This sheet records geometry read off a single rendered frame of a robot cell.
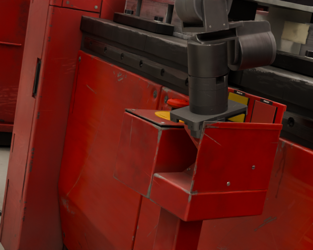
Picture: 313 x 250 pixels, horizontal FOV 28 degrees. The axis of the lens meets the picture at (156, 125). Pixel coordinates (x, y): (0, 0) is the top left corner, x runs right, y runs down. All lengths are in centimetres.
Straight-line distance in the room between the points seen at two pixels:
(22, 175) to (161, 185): 123
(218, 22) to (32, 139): 128
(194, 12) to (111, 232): 96
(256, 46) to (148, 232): 72
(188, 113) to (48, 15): 116
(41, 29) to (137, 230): 80
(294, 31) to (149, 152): 47
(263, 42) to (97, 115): 98
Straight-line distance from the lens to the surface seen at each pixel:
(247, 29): 91
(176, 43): 144
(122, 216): 164
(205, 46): 87
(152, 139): 95
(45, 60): 200
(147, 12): 187
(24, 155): 213
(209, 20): 86
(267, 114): 99
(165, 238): 102
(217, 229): 126
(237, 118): 103
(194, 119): 89
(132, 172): 100
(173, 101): 100
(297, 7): 123
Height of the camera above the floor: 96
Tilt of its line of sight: 11 degrees down
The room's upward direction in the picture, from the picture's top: 10 degrees clockwise
